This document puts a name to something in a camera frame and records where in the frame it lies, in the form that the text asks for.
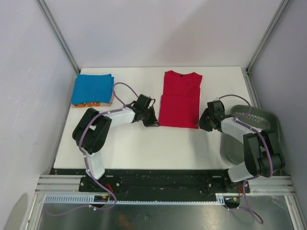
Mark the grey slotted cable duct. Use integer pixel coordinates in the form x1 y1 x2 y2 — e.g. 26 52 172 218
44 194 225 206

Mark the aluminium frame post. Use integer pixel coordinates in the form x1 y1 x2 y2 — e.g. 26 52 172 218
245 0 294 73
35 0 81 74

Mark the blue t shirt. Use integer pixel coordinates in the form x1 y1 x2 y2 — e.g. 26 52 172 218
71 74 114 105

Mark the left aluminium frame post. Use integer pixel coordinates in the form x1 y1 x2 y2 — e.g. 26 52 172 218
35 0 81 74

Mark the aluminium profile crossbar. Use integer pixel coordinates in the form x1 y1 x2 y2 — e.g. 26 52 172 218
249 176 295 196

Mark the folded orange patterned t shirt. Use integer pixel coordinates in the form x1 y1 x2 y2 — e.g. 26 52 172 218
71 90 114 108

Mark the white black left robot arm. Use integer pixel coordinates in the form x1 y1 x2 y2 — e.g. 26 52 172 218
72 94 159 192

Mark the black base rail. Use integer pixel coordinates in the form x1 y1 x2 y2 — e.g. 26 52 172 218
79 169 250 201

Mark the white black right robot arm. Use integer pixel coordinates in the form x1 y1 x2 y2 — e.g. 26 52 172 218
197 100 285 192

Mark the red t shirt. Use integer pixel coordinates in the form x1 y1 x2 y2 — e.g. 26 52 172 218
158 70 202 129

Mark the right aluminium frame post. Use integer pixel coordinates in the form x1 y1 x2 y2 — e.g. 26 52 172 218
245 0 294 73

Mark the dark green plastic tray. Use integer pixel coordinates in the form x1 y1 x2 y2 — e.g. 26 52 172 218
220 105 280 165

